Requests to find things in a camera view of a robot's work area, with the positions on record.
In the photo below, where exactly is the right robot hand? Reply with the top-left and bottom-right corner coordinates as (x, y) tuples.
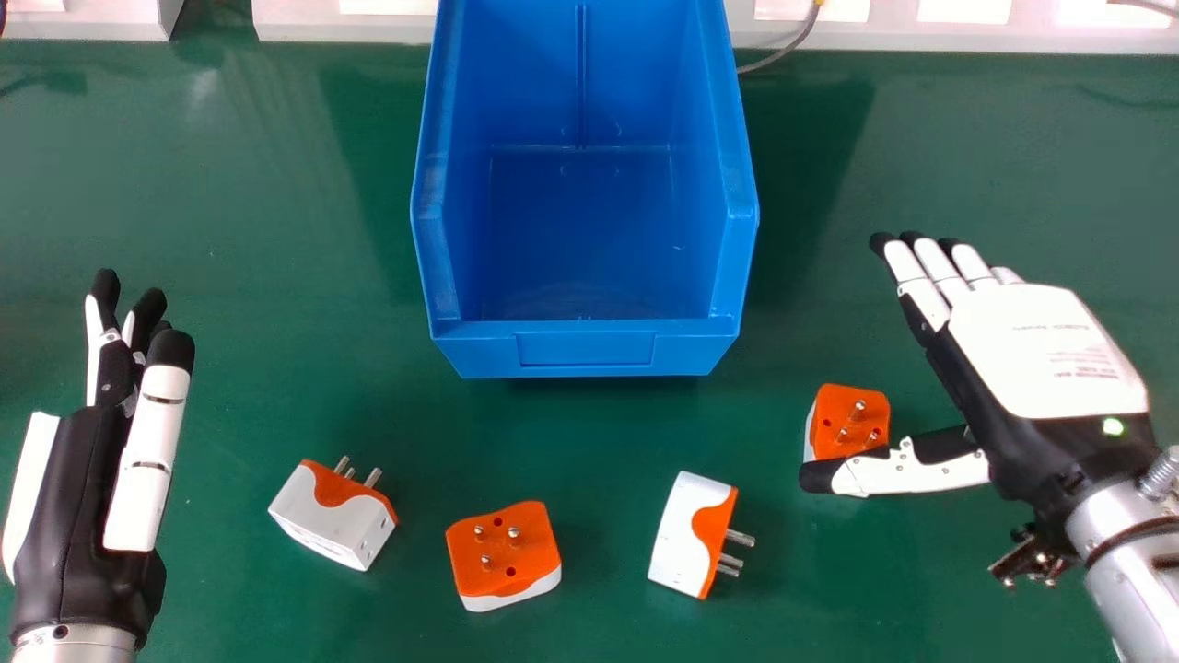
(799, 231), (1163, 528)

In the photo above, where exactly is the white-and-orange plug adapter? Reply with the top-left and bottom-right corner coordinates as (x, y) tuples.
(268, 455), (400, 573)
(445, 500), (563, 613)
(803, 383), (893, 463)
(648, 471), (757, 600)

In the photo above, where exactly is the blue plastic bin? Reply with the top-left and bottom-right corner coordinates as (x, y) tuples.
(410, 0), (761, 379)

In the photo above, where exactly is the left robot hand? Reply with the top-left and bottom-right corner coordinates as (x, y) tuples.
(2, 269), (196, 649)

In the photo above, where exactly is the grey cable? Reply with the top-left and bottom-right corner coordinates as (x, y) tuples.
(736, 0), (827, 76)

